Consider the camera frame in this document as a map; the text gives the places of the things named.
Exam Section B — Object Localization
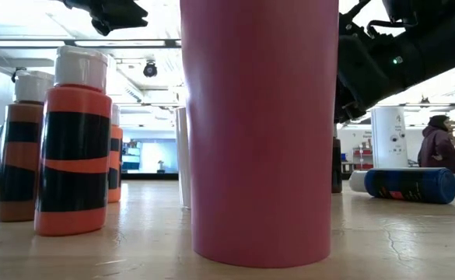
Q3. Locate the pink plastic cup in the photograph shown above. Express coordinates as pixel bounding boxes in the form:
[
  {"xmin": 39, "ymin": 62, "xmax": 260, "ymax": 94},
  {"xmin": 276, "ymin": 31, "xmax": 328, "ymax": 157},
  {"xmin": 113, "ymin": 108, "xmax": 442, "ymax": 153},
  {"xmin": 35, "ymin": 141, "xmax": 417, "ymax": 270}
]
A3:
[{"xmin": 180, "ymin": 0, "xmax": 340, "ymax": 269}]

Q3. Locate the coral red paint bottle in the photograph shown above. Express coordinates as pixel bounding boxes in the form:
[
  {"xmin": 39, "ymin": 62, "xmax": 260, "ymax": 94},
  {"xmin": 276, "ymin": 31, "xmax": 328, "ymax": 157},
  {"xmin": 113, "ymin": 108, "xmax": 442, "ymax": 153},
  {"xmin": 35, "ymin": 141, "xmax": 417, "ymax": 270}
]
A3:
[{"xmin": 33, "ymin": 45, "xmax": 113, "ymax": 237}]

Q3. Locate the dark brown paint bottle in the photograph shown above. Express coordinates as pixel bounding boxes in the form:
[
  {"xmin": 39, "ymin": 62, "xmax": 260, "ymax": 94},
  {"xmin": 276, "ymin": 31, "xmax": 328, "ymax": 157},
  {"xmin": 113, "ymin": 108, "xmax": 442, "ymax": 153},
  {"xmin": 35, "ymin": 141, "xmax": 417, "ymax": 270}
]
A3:
[{"xmin": 331, "ymin": 124, "xmax": 344, "ymax": 194}]

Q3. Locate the bright orange paint bottle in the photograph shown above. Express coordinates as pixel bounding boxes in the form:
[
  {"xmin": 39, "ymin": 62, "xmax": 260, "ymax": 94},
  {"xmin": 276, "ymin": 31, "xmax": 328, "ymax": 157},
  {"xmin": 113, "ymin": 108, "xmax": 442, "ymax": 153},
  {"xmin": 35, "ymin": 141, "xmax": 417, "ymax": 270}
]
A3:
[{"xmin": 107, "ymin": 104, "xmax": 124, "ymax": 204}]

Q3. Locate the blue paint bottle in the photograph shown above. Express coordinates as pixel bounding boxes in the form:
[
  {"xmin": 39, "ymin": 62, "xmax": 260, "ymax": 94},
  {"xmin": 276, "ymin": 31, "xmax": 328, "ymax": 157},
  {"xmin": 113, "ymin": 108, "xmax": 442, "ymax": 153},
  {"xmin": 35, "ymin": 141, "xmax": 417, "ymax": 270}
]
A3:
[{"xmin": 348, "ymin": 166, "xmax": 455, "ymax": 204}]

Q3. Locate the burnt orange paint bottle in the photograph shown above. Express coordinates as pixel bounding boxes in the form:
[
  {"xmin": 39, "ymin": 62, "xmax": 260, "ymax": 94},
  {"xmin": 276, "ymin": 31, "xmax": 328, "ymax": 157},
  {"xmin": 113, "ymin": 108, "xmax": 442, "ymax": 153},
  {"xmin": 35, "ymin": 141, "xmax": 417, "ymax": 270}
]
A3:
[{"xmin": 0, "ymin": 69, "xmax": 56, "ymax": 223}]

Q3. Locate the black ceiling spotlight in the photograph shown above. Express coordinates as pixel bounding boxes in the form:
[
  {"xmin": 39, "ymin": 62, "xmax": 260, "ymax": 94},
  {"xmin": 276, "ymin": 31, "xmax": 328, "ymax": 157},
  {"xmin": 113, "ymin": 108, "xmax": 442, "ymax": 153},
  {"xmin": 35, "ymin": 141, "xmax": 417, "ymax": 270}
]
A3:
[{"xmin": 142, "ymin": 61, "xmax": 159, "ymax": 79}]

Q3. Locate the white cylindrical machine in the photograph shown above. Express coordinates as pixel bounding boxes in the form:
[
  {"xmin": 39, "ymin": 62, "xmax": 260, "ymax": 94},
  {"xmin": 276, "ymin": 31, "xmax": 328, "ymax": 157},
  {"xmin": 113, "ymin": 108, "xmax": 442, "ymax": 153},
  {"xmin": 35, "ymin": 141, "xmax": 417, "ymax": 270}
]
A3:
[{"xmin": 370, "ymin": 107, "xmax": 409, "ymax": 169}]

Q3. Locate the red parts shelf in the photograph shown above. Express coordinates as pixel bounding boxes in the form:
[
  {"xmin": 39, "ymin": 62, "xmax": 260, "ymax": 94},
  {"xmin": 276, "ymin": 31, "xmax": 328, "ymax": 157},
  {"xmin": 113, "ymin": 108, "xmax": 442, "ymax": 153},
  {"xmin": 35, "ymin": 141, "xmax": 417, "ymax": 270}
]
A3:
[{"xmin": 353, "ymin": 146, "xmax": 374, "ymax": 171}]

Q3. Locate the person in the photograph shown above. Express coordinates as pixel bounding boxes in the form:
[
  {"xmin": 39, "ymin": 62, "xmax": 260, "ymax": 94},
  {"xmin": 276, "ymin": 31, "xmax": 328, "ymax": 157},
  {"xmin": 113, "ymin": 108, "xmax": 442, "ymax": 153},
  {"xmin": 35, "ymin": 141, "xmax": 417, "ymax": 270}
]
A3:
[{"xmin": 417, "ymin": 114, "xmax": 455, "ymax": 174}]

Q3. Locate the white plastic bin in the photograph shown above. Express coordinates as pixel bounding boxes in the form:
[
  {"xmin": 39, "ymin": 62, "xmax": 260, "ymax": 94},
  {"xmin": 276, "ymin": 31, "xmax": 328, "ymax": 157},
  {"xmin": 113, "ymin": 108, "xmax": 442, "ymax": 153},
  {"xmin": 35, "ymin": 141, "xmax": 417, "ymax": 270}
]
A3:
[{"xmin": 174, "ymin": 107, "xmax": 192, "ymax": 209}]

